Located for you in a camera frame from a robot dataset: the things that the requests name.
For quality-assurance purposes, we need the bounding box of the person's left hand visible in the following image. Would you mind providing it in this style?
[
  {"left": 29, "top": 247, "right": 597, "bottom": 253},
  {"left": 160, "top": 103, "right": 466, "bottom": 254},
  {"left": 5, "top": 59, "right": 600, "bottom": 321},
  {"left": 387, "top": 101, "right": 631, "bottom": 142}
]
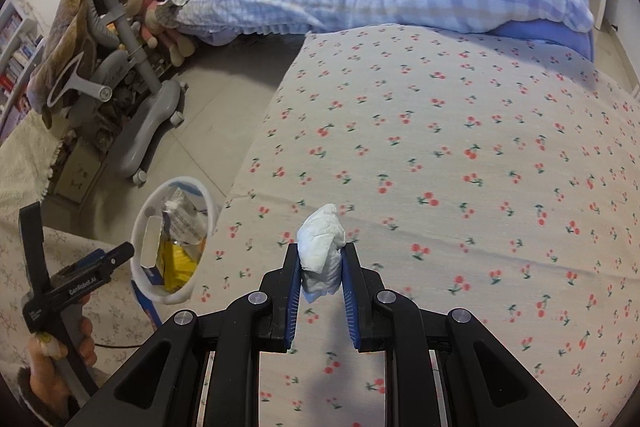
[{"left": 25, "top": 301, "right": 98, "bottom": 423}]

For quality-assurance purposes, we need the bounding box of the floral blanket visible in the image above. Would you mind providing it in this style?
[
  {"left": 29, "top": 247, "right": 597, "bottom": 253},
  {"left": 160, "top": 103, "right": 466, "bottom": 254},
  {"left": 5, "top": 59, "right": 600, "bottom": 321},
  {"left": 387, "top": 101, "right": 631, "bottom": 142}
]
[{"left": 0, "top": 207, "right": 166, "bottom": 378}]

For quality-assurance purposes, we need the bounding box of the cherry print bed sheet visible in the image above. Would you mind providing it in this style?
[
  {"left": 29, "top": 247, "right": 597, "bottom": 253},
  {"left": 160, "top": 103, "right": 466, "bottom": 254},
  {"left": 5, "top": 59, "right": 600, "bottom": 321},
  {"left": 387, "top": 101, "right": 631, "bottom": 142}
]
[{"left": 200, "top": 23, "right": 640, "bottom": 427}]

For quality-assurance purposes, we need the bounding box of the purple blanket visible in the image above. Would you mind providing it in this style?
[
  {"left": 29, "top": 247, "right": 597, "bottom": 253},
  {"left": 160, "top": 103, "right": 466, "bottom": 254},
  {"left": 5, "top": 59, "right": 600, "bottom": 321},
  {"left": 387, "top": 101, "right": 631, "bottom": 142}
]
[{"left": 495, "top": 19, "right": 596, "bottom": 60}]

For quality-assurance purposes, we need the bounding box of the brown blanket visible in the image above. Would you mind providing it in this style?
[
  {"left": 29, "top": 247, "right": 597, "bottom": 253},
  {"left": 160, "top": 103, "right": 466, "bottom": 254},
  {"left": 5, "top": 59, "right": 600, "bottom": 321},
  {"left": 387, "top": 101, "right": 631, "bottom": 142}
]
[{"left": 27, "top": 0, "right": 136, "bottom": 128}]

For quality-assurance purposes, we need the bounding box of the bookshelf with books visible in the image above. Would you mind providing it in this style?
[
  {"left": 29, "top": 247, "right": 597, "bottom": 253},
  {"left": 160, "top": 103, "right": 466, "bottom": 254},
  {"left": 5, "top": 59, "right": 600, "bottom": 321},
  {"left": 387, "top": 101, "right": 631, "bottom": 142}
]
[{"left": 0, "top": 2, "right": 46, "bottom": 138}]

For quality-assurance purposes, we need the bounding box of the beige patterned box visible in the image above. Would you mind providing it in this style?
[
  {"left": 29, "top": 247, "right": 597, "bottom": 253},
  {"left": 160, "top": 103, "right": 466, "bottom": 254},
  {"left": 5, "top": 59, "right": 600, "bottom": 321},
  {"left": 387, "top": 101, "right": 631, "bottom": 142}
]
[{"left": 55, "top": 142, "right": 106, "bottom": 202}]

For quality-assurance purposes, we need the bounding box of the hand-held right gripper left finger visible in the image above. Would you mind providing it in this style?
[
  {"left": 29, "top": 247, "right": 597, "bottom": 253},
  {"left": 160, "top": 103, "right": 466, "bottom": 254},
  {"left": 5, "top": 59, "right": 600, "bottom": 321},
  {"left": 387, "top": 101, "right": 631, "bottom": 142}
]
[{"left": 65, "top": 243, "right": 304, "bottom": 427}]

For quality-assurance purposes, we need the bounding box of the grey wheeled chair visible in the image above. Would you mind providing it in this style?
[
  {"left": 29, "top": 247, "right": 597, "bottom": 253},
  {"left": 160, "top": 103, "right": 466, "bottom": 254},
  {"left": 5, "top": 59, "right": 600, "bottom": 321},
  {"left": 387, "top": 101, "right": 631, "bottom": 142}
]
[{"left": 45, "top": 0, "right": 188, "bottom": 185}]

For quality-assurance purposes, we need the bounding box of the printed wrapper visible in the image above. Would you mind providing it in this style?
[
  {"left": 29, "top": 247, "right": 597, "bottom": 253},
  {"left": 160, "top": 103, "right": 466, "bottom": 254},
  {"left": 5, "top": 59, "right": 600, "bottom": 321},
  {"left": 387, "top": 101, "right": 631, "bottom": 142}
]
[{"left": 162, "top": 187, "right": 208, "bottom": 245}]

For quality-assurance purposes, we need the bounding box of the white plastic bucket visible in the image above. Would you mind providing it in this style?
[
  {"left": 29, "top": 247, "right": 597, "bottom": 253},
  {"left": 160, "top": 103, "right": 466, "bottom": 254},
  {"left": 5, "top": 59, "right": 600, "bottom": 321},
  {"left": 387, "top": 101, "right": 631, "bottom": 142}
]
[{"left": 129, "top": 177, "right": 219, "bottom": 305}]

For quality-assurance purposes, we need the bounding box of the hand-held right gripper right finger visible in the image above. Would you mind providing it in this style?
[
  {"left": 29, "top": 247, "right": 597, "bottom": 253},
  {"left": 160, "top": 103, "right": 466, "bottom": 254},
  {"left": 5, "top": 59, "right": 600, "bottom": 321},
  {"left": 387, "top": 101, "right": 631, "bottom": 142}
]
[{"left": 340, "top": 242, "right": 576, "bottom": 427}]

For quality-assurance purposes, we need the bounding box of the white tissue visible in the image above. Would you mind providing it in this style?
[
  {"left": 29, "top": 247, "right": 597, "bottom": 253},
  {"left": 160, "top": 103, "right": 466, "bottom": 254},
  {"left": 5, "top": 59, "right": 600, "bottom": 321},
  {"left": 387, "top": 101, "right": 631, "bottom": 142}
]
[{"left": 296, "top": 203, "right": 347, "bottom": 305}]

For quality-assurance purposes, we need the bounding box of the cream towel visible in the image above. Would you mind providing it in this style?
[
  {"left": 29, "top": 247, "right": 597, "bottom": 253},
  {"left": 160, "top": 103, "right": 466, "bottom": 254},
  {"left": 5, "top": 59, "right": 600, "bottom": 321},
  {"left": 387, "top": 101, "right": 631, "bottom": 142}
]
[{"left": 0, "top": 109, "right": 63, "bottom": 208}]

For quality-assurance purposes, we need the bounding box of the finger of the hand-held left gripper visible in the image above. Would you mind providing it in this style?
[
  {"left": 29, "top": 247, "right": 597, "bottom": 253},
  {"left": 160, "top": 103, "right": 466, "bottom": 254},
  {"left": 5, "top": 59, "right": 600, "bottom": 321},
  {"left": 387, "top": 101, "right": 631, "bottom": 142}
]
[
  {"left": 19, "top": 202, "right": 51, "bottom": 303},
  {"left": 75, "top": 242, "right": 136, "bottom": 280}
]

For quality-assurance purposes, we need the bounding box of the blue cardboard box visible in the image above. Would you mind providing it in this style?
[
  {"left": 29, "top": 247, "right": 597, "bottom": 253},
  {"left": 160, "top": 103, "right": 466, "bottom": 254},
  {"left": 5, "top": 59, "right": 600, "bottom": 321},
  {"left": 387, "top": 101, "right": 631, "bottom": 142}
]
[{"left": 142, "top": 264, "right": 166, "bottom": 288}]

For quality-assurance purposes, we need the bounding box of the yellow plastic bag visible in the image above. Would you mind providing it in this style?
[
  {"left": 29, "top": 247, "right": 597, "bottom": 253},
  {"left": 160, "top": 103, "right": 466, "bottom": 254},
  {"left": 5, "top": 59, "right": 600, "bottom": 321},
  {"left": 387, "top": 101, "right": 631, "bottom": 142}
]
[{"left": 159, "top": 241, "right": 201, "bottom": 293}]

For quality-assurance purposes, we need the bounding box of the yellow plush toy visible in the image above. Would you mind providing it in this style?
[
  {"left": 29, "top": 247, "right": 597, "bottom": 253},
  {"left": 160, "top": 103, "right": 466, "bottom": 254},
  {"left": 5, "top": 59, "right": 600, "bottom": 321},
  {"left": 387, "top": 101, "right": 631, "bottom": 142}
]
[{"left": 142, "top": 9, "right": 196, "bottom": 68}]

